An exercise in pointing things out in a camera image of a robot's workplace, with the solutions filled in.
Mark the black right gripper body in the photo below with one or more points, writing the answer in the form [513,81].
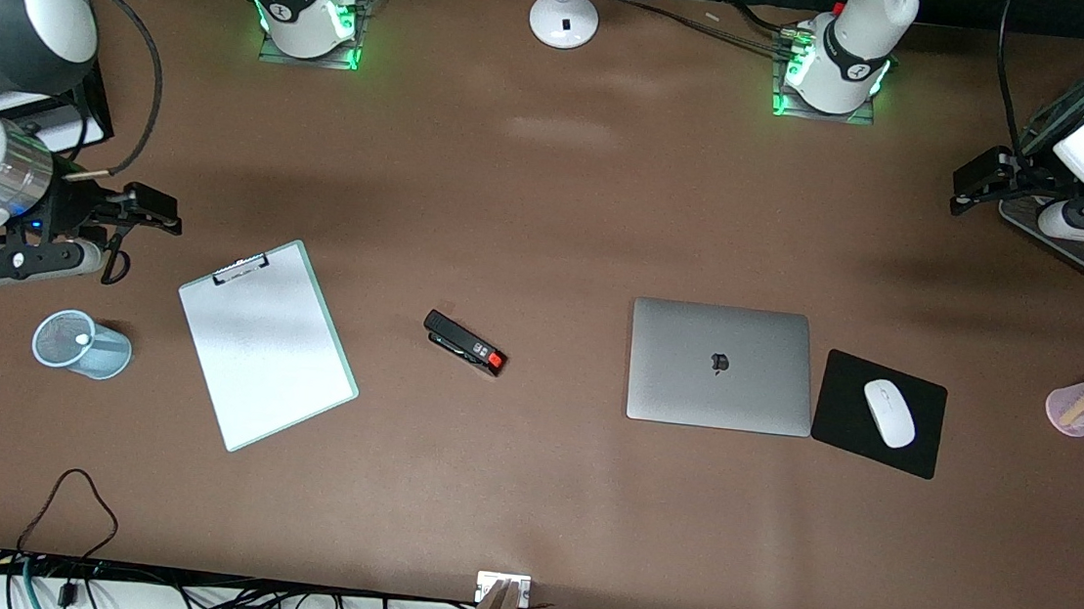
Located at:
[72,205]

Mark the black mouse pad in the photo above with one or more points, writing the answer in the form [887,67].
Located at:
[846,419]

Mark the white computer mouse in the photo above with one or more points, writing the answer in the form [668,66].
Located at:
[889,413]

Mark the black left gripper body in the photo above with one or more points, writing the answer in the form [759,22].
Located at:
[1032,174]

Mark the black scissors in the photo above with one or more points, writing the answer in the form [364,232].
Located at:
[124,268]

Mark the silver laptop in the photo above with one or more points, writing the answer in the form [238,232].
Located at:
[723,369]

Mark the white paper sheet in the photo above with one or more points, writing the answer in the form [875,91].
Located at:
[272,359]

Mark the blue marker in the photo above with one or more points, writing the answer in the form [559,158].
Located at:
[82,340]

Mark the mint green clipboard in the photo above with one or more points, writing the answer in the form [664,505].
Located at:
[344,380]

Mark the light blue mesh cup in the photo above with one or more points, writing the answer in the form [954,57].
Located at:
[105,360]

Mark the black stacked document tray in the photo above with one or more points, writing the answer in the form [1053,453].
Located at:
[97,123]

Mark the white mounting plate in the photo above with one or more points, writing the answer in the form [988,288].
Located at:
[484,584]

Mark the black stapler with orange tip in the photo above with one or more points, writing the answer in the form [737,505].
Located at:
[465,342]

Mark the clear left arm base plate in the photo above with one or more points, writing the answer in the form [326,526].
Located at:
[780,105]

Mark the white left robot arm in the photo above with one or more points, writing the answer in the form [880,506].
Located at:
[855,38]

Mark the white lamp base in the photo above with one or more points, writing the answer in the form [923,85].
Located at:
[564,20]

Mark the clear right arm base plate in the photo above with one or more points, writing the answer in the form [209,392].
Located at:
[362,29]

